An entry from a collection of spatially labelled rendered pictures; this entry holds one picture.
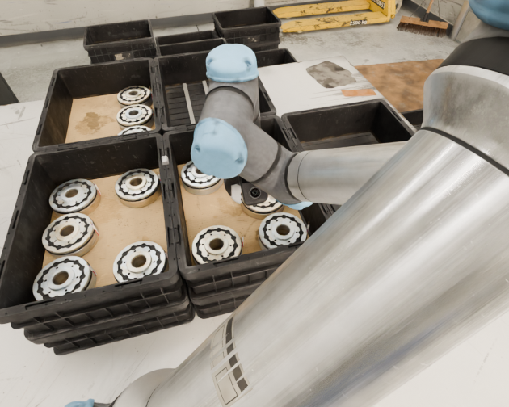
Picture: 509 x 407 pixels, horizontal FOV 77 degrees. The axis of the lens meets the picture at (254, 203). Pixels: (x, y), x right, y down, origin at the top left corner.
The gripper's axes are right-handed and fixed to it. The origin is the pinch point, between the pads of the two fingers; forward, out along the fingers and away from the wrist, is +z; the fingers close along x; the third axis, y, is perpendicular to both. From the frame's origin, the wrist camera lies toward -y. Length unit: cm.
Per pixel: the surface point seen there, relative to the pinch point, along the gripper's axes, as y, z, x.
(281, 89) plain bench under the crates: 65, 25, -30
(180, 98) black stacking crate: 50, 7, 11
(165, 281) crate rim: -18.4, -10.9, 19.0
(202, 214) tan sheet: 0.3, 1.4, 11.6
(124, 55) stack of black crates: 153, 48, 41
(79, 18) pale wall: 316, 96, 95
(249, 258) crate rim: -18.2, -10.2, 4.3
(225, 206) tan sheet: 1.2, 2.0, 5.8
